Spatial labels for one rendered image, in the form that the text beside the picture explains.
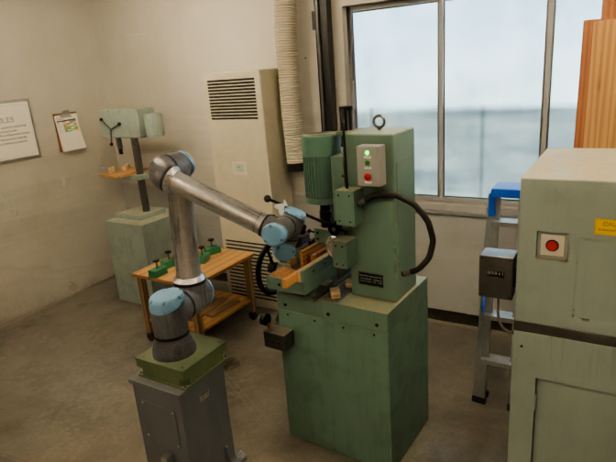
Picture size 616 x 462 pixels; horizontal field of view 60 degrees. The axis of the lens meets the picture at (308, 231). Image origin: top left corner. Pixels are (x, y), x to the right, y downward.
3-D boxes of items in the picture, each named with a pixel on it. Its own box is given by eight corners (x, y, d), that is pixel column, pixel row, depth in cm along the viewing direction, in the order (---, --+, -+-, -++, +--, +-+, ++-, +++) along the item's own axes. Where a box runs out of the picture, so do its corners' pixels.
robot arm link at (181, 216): (169, 318, 243) (147, 154, 221) (191, 302, 259) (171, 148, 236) (197, 322, 238) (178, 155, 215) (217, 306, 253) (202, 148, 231)
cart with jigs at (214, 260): (204, 305, 433) (194, 230, 414) (261, 318, 404) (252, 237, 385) (142, 342, 380) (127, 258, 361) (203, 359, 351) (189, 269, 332)
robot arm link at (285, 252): (299, 246, 213) (291, 266, 217) (296, 231, 224) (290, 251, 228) (277, 240, 211) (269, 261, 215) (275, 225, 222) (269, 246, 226)
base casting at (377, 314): (326, 275, 288) (325, 259, 285) (428, 293, 256) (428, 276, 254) (277, 308, 252) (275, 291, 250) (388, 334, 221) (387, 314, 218)
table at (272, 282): (319, 245, 297) (318, 235, 295) (368, 252, 280) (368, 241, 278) (250, 284, 249) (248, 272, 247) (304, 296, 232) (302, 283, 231)
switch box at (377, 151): (364, 182, 220) (363, 143, 215) (386, 183, 214) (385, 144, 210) (357, 185, 215) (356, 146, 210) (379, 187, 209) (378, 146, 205)
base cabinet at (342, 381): (334, 389, 309) (325, 275, 288) (429, 418, 277) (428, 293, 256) (288, 434, 274) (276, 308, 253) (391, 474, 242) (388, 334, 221)
